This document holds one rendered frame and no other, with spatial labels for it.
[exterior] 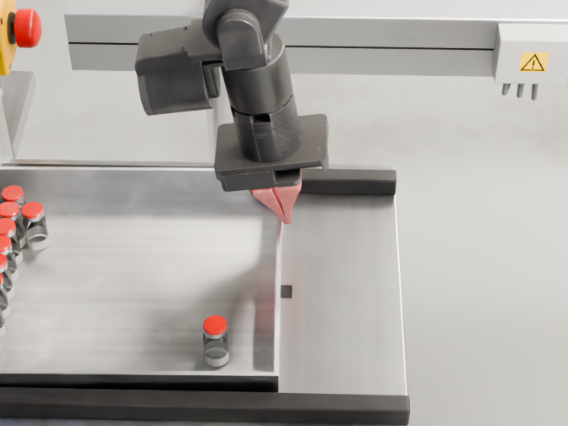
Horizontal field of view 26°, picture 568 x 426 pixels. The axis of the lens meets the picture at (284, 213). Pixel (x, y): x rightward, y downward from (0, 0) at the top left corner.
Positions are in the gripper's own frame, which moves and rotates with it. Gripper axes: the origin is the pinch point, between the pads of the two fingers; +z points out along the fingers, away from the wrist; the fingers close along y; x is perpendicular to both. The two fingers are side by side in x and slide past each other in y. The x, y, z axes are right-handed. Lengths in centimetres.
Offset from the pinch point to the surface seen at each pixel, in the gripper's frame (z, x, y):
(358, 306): 4.4, 8.7, -6.3
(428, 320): 94, -66, -10
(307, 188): 2.9, -6.3, -1.5
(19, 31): -13.0, -16.3, 25.4
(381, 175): 2.8, -7.2, -9.0
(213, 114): 56, -86, 24
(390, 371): 4.8, 16.2, -8.9
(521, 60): 46, -79, -30
